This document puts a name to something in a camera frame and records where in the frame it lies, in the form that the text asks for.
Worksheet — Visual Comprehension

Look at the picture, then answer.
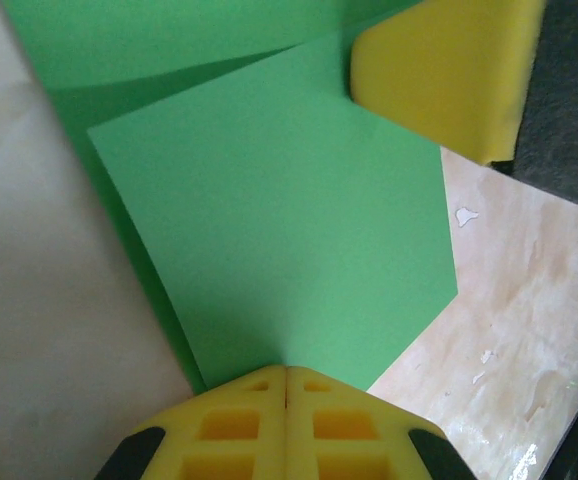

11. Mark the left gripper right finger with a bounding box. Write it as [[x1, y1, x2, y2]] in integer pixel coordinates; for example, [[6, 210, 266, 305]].
[[287, 366, 475, 480]]

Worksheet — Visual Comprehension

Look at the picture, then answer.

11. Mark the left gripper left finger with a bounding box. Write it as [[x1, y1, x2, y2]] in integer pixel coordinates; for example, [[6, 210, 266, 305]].
[[96, 365, 286, 480]]

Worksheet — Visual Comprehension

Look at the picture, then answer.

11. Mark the green paper sheet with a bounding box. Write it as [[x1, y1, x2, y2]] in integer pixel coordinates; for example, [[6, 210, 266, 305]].
[[0, 0, 458, 394]]

